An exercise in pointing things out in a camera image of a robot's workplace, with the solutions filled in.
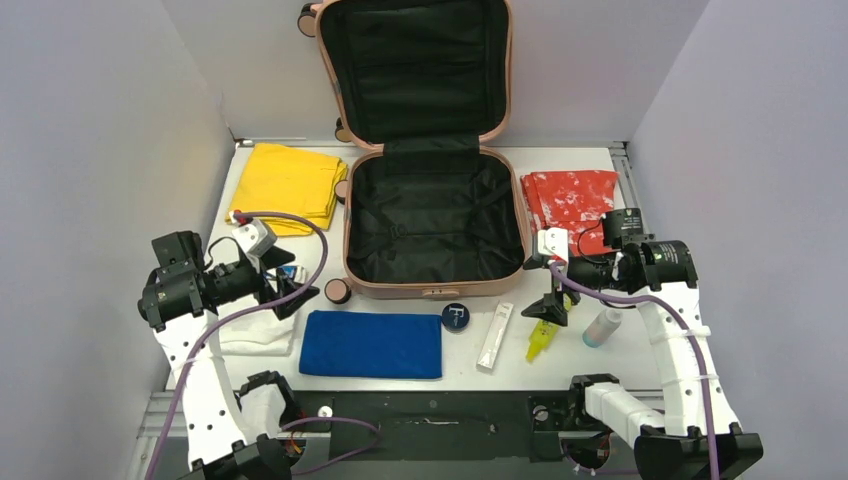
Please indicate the yellow cloth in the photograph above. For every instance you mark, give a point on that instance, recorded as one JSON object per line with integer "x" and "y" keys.
{"x": 290, "y": 180}

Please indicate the yellow green bottle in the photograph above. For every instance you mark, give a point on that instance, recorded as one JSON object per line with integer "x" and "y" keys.
{"x": 549, "y": 323}

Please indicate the aluminium frame rail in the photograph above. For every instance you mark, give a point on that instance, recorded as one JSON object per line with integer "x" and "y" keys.
{"x": 172, "y": 463}

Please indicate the pink open suitcase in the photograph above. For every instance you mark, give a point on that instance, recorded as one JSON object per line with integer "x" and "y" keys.
{"x": 430, "y": 209}

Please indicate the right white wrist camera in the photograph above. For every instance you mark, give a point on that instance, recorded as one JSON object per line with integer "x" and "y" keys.
{"x": 552, "y": 245}

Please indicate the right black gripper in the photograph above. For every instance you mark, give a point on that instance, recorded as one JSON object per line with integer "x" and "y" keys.
{"x": 551, "y": 305}

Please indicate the white toothpaste tube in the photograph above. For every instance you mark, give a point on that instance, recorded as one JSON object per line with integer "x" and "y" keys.
{"x": 495, "y": 335}

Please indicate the blue folded towel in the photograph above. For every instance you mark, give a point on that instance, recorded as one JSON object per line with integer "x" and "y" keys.
{"x": 372, "y": 345}

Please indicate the white folded shirt blue print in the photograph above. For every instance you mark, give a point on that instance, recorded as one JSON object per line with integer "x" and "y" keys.
{"x": 260, "y": 334}

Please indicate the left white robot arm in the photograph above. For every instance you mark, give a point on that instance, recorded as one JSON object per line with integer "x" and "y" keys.
{"x": 232, "y": 433}

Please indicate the small white teal bottle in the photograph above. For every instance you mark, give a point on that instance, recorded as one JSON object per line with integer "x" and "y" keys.
{"x": 602, "y": 327}

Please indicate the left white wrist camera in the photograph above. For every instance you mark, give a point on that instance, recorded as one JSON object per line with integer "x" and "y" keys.
{"x": 253, "y": 236}

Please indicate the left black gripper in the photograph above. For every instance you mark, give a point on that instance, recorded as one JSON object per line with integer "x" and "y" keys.
{"x": 270, "y": 260}

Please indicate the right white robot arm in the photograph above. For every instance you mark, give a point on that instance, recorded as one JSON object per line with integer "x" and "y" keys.
{"x": 697, "y": 435}

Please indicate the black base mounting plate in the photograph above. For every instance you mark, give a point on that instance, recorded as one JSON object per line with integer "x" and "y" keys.
{"x": 542, "y": 426}

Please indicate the red white patterned cloth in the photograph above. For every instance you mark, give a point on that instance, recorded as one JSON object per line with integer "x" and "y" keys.
{"x": 571, "y": 200}

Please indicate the round dark blue tin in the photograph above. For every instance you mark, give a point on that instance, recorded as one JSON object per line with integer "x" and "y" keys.
{"x": 455, "y": 317}

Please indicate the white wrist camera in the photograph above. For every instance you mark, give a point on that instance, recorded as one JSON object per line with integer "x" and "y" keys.
{"x": 253, "y": 236}
{"x": 552, "y": 245}

